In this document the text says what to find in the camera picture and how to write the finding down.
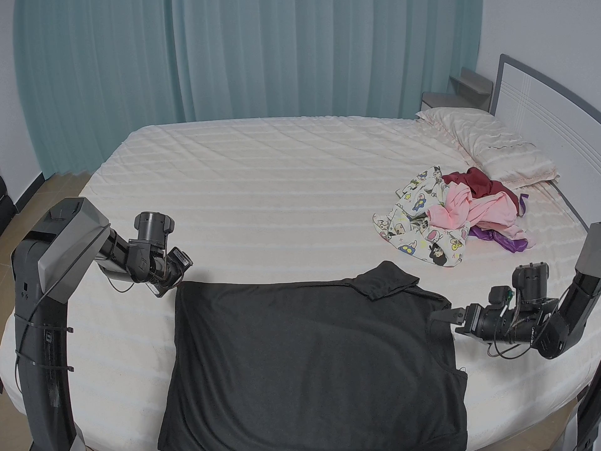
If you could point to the black T-shirt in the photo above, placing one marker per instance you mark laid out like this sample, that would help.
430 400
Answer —
305 355

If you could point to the white printed garment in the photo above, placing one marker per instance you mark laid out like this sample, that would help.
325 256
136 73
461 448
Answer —
413 233

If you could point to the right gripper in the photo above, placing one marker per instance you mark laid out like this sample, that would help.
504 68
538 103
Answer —
483 324

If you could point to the blue-green curtain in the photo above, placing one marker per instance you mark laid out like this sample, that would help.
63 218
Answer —
328 40
94 73

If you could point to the bed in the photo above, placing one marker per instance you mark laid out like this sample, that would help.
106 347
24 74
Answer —
263 190

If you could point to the grey bedside table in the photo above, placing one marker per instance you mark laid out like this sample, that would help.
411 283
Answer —
450 97

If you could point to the cream pillow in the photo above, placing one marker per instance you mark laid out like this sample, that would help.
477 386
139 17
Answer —
497 148

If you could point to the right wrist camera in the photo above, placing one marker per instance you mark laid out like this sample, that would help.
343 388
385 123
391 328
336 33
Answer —
500 297

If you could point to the pink garment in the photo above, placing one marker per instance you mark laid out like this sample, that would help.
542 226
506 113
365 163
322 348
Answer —
458 209

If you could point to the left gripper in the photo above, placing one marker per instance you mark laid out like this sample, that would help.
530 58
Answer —
178 261

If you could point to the dark red garment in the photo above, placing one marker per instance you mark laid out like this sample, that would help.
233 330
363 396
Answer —
479 183

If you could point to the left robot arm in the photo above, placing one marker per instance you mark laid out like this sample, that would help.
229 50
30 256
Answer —
65 247

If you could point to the purple garment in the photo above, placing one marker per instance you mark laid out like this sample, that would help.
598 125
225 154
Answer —
509 242

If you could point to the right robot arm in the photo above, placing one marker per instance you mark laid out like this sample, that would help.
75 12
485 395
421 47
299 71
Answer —
563 317

